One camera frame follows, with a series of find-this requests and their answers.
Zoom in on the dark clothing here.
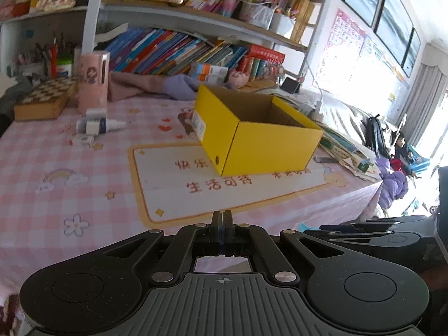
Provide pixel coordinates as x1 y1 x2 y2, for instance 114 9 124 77
0 77 39 137

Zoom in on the white storage bin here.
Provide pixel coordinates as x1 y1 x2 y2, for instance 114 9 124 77
271 14 295 39

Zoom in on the colourful sparkly ornament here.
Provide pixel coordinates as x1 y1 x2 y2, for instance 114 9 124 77
266 61 284 78

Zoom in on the white spray bottle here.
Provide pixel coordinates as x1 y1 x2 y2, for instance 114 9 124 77
76 116 126 136

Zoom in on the red bottle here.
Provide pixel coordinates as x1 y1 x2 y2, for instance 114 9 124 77
49 44 58 78

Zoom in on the pen holder with pens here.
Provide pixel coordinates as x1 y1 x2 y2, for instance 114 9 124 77
17 35 79 78

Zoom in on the grey curtain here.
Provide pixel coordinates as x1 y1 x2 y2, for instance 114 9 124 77
404 63 448 148

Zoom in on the orange blue white carton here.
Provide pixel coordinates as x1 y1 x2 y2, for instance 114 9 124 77
191 62 228 78

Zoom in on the pile of books and papers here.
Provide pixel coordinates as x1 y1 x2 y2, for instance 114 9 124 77
276 87 384 183

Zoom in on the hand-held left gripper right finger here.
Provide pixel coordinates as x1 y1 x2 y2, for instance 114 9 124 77
222 211 337 284

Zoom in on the bamboo slip scroll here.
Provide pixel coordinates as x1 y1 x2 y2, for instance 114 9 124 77
292 0 316 44

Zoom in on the brown cardboard sheet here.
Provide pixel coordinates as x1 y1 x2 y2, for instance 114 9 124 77
245 80 281 93

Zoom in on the alphabet wall poster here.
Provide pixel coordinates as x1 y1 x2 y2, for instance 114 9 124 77
317 9 368 85

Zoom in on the lying grey book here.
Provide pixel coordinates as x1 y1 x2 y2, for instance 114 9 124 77
94 23 128 44

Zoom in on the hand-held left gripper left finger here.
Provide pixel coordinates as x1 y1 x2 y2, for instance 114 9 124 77
101 211 223 284

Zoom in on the white jar with green label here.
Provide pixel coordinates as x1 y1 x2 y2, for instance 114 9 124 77
57 58 74 78

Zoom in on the pink checkered tablecloth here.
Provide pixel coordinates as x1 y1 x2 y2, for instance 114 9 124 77
0 94 384 326

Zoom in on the black phone on stand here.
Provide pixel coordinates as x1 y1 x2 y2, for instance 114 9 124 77
281 77 302 94

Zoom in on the black backpack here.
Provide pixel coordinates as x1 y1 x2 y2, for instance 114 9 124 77
366 115 391 158

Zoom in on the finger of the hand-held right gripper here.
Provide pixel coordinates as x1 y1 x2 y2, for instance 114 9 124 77
303 229 424 258
319 215 435 234

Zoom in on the white wooden bookshelf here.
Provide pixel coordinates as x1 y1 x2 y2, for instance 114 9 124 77
0 0 331 88

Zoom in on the grey striped bedding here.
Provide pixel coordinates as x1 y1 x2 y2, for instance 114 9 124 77
304 91 372 137

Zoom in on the clear pen organizer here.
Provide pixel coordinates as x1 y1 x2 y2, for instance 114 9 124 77
240 2 275 30

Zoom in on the wooden chessboard box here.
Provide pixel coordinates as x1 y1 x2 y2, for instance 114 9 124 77
14 76 78 121

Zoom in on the pink cloth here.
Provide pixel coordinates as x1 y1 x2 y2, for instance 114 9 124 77
108 71 176 102

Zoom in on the red thick book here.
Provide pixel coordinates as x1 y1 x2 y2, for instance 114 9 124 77
247 45 286 64

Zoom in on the pink pig plush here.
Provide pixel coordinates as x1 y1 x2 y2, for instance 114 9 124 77
224 69 251 90

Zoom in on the purple jacket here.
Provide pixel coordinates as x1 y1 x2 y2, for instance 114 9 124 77
376 156 408 211

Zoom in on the row of leaning books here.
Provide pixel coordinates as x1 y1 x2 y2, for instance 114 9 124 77
105 28 247 76

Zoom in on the yellow cardboard box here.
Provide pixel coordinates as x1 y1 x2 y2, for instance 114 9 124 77
192 84 324 176

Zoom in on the pink cylindrical container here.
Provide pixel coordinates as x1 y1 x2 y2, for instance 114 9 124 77
78 51 111 114

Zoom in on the purple cloth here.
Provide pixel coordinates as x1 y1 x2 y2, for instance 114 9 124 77
163 74 211 101

